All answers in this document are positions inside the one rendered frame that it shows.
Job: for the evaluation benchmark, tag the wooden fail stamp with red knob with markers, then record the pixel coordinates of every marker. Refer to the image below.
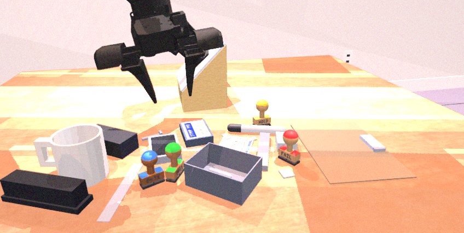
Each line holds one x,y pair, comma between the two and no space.
287,153

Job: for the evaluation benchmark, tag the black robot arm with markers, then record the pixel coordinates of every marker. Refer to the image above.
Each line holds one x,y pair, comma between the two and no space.
159,33

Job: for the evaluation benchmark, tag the white mug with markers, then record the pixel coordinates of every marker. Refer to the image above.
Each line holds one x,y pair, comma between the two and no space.
78,151

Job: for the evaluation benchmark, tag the wooden rubber stamp with yellow top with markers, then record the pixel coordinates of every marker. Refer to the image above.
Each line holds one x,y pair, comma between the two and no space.
262,106

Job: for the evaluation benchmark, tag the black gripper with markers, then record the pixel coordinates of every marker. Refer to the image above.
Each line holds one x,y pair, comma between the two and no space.
114,55

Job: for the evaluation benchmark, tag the white inspection card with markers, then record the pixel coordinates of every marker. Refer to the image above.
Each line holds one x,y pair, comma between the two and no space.
243,144

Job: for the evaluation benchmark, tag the white marker with black cap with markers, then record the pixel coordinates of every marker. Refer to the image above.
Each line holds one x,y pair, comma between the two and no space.
255,128

